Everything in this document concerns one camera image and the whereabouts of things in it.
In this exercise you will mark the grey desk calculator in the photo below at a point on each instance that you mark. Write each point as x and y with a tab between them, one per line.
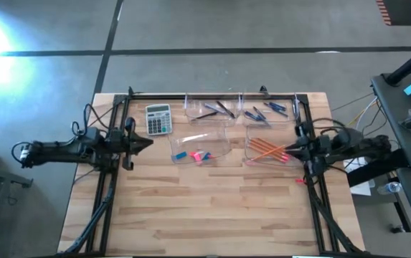
158	120

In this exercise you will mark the thick black beam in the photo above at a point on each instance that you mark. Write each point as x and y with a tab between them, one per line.
377	170

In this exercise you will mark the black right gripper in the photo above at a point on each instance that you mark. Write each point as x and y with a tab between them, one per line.
318	148

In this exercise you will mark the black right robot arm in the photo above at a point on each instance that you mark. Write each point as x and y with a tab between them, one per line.
363	145

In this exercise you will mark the black mat red stripes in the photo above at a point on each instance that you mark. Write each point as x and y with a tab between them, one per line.
402	12

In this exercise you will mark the black clamp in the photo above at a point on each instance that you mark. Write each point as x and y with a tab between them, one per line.
263	89
130	90

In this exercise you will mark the small black floor object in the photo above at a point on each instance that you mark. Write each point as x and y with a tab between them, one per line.
397	229

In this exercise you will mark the black aluminium rig frame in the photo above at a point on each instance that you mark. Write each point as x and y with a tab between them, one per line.
162	96

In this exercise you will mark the red tag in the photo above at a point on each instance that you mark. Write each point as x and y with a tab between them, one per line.
300	181

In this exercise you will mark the clear plastic bin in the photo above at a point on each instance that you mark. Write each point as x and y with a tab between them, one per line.
284	122
198	122
212	143
251	132

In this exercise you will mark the black pen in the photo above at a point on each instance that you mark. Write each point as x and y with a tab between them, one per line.
225	109
205	115

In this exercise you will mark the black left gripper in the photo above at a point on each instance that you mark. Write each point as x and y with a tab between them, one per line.
117	141

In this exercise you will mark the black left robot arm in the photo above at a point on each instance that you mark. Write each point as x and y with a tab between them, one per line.
58	150

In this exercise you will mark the blue eraser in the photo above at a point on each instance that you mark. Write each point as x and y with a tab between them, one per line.
181	155
207	156

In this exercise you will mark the white paper sheet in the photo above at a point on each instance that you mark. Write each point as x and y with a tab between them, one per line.
363	188

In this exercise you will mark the clear water bottle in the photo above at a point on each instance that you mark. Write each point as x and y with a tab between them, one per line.
389	188

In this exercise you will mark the black pole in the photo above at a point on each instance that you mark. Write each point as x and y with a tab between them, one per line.
409	64

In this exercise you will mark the red rectangular eraser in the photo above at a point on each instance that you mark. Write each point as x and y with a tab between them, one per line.
192	154
212	157

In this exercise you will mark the grey blue pen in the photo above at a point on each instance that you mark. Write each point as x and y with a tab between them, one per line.
214	108

